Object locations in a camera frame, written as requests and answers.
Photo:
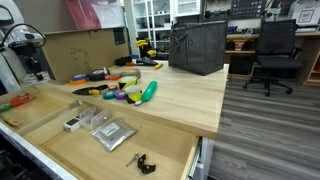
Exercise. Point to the green plastic tube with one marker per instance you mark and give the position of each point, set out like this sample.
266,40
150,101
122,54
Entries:
149,90

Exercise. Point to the clear cello tape roll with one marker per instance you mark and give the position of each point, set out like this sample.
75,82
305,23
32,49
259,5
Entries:
28,80

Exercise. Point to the red white cup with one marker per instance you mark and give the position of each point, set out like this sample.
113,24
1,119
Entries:
239,45

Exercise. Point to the purple tape roll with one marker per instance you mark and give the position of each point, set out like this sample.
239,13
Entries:
120,95

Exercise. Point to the blue tape roll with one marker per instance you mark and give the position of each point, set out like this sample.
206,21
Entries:
80,77

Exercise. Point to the silver bolt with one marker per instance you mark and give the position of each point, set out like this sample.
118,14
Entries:
132,160

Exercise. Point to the black fabric tote bag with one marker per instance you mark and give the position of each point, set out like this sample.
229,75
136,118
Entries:
200,46

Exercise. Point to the silver foil bag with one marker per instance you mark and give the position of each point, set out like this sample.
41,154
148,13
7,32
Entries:
113,133

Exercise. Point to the green tape roll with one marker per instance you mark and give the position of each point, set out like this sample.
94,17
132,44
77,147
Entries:
5,107

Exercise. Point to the white box red print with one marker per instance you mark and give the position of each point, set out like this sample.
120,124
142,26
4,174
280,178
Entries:
305,13

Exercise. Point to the grey duct tape roll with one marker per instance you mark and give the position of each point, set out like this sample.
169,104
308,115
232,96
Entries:
132,72

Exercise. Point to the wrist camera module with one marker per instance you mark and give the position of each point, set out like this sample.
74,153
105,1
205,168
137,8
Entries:
23,48

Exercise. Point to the black metal clamp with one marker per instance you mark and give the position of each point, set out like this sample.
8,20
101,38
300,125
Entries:
145,165

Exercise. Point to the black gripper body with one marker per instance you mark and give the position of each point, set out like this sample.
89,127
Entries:
32,63

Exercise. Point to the small red tape roll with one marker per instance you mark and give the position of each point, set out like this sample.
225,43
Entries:
113,87

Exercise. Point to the clear plastic box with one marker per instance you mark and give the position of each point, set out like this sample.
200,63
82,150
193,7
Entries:
87,114
100,120

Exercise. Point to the wooden drawer white front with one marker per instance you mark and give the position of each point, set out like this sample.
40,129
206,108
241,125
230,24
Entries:
156,146
40,110

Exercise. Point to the small black case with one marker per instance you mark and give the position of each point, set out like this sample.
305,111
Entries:
123,61

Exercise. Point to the cardboard box with dark panel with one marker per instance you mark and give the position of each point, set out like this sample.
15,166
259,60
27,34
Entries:
83,50

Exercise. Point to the yellow bar clamp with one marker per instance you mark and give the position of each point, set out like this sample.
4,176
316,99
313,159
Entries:
151,53
141,43

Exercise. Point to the wide black tape roll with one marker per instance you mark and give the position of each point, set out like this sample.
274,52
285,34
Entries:
97,75

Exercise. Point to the white device black screen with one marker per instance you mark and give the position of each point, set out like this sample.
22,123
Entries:
71,124

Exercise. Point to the white shelving cabinet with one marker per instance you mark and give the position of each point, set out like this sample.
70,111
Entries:
151,20

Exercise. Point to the teal tape roll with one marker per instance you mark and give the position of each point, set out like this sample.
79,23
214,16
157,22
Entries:
109,95

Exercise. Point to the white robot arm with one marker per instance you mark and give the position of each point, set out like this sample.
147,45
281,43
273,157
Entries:
28,36

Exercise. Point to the orange red tape roll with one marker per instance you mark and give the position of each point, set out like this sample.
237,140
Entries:
115,77

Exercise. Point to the black yellow hand tool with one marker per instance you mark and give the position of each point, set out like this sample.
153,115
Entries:
145,62

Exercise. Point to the black pegboard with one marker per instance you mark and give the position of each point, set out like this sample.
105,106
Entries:
248,8

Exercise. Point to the wooden background desk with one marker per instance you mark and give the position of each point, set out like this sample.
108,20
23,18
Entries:
311,66

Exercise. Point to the orange tape dispenser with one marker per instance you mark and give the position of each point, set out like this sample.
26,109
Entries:
20,99

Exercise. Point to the white red glue bottle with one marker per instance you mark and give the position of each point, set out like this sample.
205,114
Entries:
106,72

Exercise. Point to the black office chair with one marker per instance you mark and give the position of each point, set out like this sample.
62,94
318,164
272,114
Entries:
276,40

